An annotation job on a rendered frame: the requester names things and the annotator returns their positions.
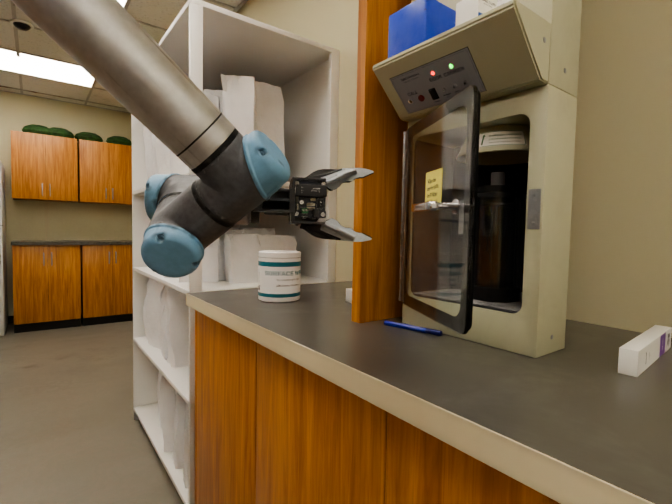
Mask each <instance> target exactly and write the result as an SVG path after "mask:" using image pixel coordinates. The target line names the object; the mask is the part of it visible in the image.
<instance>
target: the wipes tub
mask: <svg viewBox="0 0 672 504"><path fill-rule="evenodd" d="M300 282H301V252H300V251H288V250H264V251H259V255H258V299H259V300H261V301H264V302H275V303H282V302H293V301H297V300H299V299H300Z"/></svg>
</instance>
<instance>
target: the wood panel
mask: <svg viewBox="0 0 672 504"><path fill-rule="evenodd" d="M410 3H412V0H359V8H358V52H357V97H356V141H355V168H365V169H369V170H372V171H374V173H373V174H371V175H369V176H367V177H364V178H362V179H361V178H360V179H355V186H354V231H355V232H360V233H364V234H366V235H368V236H370V237H372V240H369V241H364V242H353V275H352V319H351V321H353V322H357V323H364V322H370V321H377V320H383V319H389V318H395V317H402V305H403V302H401V301H398V298H399V263H400V257H401V256H400V228H401V193H402V158H403V132H405V131H407V130H408V122H406V121H402V120H401V119H400V118H399V116H398V114H397V112H396V111H395V109H394V107H393V105H392V103H391V102H390V100H389V98H388V96H387V94H386V93H385V91H384V89H383V87H382V86H381V84H380V82H379V80H378V78H377V77H376V75H375V73H374V71H373V66H374V65H375V64H377V63H380V62H382V61H384V60H386V59H388V35H389V30H388V29H389V16H390V15H392V14H393V13H395V12H397V11H398V10H400V9H402V8H404V7H405V6H407V5H409V4H410Z"/></svg>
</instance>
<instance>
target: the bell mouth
mask: <svg viewBox="0 0 672 504"><path fill-rule="evenodd" d="M529 136H530V126H528V125H497V126H490V127H485V128H481V129H480V130H479V156H478V165H512V164H522V163H528V159H529Z"/></svg>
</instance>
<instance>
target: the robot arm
mask: <svg viewBox="0 0 672 504"><path fill-rule="evenodd" d="M11 1H12V2H13V3H14V4H15V5H16V6H17V7H18V8H19V9H20V10H21V11H23V12H24V13H25V14H26V15H27V16H28V17H29V18H30V19H31V20H32V21H33V22H34V23H35V24H36V25H37V26H38V27H40V28H41V29H42V30H43V31H44V32H45V33H46V34H47V35H48V36H49V37H50V38H51V39H52V40H53V41H54V42H56V43H57V44H58V45H59V46H60V47H61V48H62V49H63V50H64V51H65V52H66V53H67V54H68V55H69V56H70V57H72V58H73V59H74V60H75V61H76V62H77V63H78V64H79V65H80V66H81V67H82V68H83V69H84V70H85V71H86V72H88V73H89V74H90V75H91V76H92V77H93V78H94V79H95V80H96V81H97V82H98V83H99V84H100V85H101V86H102V87H103V88H105V89H106V90H107V91H108V92H109V93H110V94H111V95H112V96H113V97H114V98H115V99H116V100H117V101H118V102H119V103H121V104H122V105H123V106H124V107H125V108H126V109H127V110H128V111H129V112H130V113H131V114H132V115H133V116H134V117H135V118H137V119H138V120H139V121H140V122H141V123H142V124H143V125H144V126H145V127H146V128H147V129H148V130H149V131H150V132H151V133H153V134H154V135H155V136H156V137H157V138H158V139H159V140H160V141H161V142H162V143H163V144H164V145H165V146H166V147H167V148H168V149H170V150H171V151H172V152H173V153H174V154H175V155H176V156H177V157H178V158H179V159H180V160H181V161H182V162H183V163H184V164H186V165H187V166H188V167H189V168H190V169H191V171H192V172H194V173H195V174H196V175H180V174H178V173H172V174H156V175H152V176H151V177H149V179H148V180H147V182H146V189H145V192H144V203H145V210H146V213H147V216H148V218H149V219H150V220H151V222H150V224H149V226H148V227H147V228H146V230H145V232H144V235H143V237H144V239H143V242H142V245H141V256H142V259H143V261H144V263H145V264H146V265H147V266H148V267H149V268H150V269H151V270H152V271H153V272H156V273H157V274H159V275H162V276H166V277H172V278H177V277H184V276H187V275H189V274H191V273H193V272H194V271H195V270H196V269H197V268H198V266H199V265H200V262H201V260H202V259H203V257H204V250H205V248H206V247H208V246H209V245H210V244H211V243H213V242H214V241H215V240H216V239H218V238H219V237H220V236H221V235H223V234H224V233H225V232H227V231H228V230H229V229H230V228H232V227H233V226H234V225H235V224H236V225H248V223H249V221H251V223H259V217H260V212H264V214H266V215H281V216H289V224H295V225H296V226H298V225H299V224H301V225H300V229H304V230H305V231H307V232H308V233H309V234H311V235H312V236H314V237H317V238H321V239H330V240H341V241H352V242H364V241H369V240H372V237H370V236H368V235H366V234H364V233H360V232H355V231H354V230H353V229H351V228H346V227H343V226H341V225H340V223H339V222H338V221H337V220H335V219H333V218H330V219H328V220H326V221H324V222H317V221H318V219H319V218H326V211H325V197H327V189H328V190H329V191H333V190H335V189H337V188H339V187H340V185H341V184H342V183H350V182H352V181H353V180H355V179H360V178H361V179H362V178H364V177H367V176H369V175H371V174H373V173H374V171H372V170H369V169H365V168H341V169H320V170H317V171H314V172H312V173H311V174H310V175H308V176H307V177H305V178H303V177H292V179H291V181H290V185H289V189H284V188H281V187H282V186H283V185H284V184H285V183H286V182H287V181H288V180H289V178H290V175H291V174H290V166H289V163H288V161H287V159H286V157H285V156H284V154H283V153H282V151H281V150H280V149H279V147H278V146H277V145H276V144H275V143H274V142H273V141H272V140H271V139H269V138H268V137H267V135H266V134H264V133H263V132H261V131H257V130H256V131H252V132H251V133H249V134H245V135H244V136H243V135H242V134H241V133H240V132H239V131H238V130H237V129H236V128H235V127H234V126H233V125H232V123H231V122H230V121H229V120H228V119H227V118H226V117H225V116H224V115H223V114H222V113H221V112H220V111H219V109H218V108H217V107H216V106H215V105H214V104H213V103H212V102H211V101H210V100H209V99H208V98H207V97H206V95H205V94H204V93H203V92H202V91H201V90H200V89H199V88H198V87H197V86H196V85H195V84H194V83H193V81H192V80H191V79H190V78H189V77H188V76H187V75H186V74H185V73H184V72H183V71H182V70H181V69H180V67H179V66H178V65H177V64H176V63H175V62H174V61H173V60H172V59H171V58H170V57H169V56H168V55H167V53H166V52H165V51H164V50H163V49H162V48H161V47H160V46H159V45H158V44H157V43H156V42H155V41H154V39H153V38H152V37H151V36H150V35H149V34H148V33H147V32H146V31H145V30H144V29H143V28H142V27H141V25H140V24H139V23H138V22H137V21H136V20H135V19H134V18H133V17H132V16H131V15H130V14H129V13H128V11H127V10H126V9H125V8H124V7H123V6H122V5H121V4H120V3H119V2H118V1H117V0H11Z"/></svg>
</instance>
